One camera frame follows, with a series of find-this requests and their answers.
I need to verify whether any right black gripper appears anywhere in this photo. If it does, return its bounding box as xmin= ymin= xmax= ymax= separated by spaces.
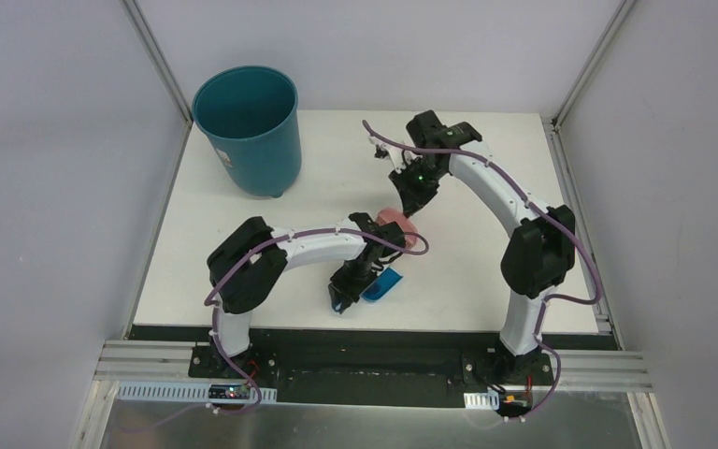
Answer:
xmin=390 ymin=157 xmax=447 ymax=217

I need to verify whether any blue plastic dustpan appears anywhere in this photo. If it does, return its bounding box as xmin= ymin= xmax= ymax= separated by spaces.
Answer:
xmin=328 ymin=268 xmax=403 ymax=314

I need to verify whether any pink hand brush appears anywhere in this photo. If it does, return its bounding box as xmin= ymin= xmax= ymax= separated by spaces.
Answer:
xmin=376 ymin=208 xmax=418 ymax=250

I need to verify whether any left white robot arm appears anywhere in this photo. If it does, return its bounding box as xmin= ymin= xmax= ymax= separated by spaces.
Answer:
xmin=205 ymin=212 xmax=411 ymax=379

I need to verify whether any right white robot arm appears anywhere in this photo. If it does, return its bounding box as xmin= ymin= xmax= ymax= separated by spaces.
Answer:
xmin=389 ymin=110 xmax=575 ymax=384

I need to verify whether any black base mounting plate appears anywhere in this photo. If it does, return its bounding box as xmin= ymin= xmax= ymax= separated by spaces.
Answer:
xmin=188 ymin=328 xmax=553 ymax=408

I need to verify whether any teal plastic waste bin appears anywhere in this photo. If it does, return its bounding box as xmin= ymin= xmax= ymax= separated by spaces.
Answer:
xmin=192 ymin=65 xmax=302 ymax=197

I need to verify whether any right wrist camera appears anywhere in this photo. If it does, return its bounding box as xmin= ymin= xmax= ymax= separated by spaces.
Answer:
xmin=368 ymin=138 xmax=406 ymax=166

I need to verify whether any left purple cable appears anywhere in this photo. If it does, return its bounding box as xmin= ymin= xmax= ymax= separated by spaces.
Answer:
xmin=203 ymin=227 xmax=431 ymax=415

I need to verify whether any purple cable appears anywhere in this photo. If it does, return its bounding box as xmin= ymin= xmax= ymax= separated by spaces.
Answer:
xmin=362 ymin=119 xmax=604 ymax=424
xmin=203 ymin=227 xmax=431 ymax=415

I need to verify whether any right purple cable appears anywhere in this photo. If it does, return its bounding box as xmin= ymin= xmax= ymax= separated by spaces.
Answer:
xmin=362 ymin=119 xmax=604 ymax=424

